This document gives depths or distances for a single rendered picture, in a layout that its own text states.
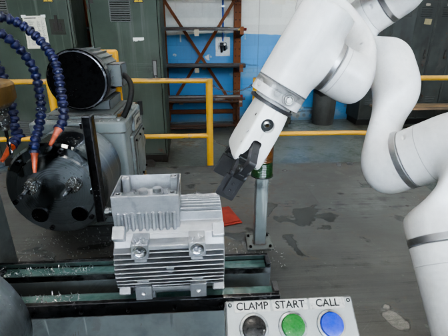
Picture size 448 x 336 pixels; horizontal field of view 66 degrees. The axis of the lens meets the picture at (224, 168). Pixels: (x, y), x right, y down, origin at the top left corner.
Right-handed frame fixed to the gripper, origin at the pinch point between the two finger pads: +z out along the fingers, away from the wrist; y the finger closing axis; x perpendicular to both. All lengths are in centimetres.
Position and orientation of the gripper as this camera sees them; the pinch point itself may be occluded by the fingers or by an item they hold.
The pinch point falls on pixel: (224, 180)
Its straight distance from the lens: 59.9
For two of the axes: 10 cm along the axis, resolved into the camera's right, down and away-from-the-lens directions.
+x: -8.7, -4.4, -2.4
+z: -5.0, 8.2, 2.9
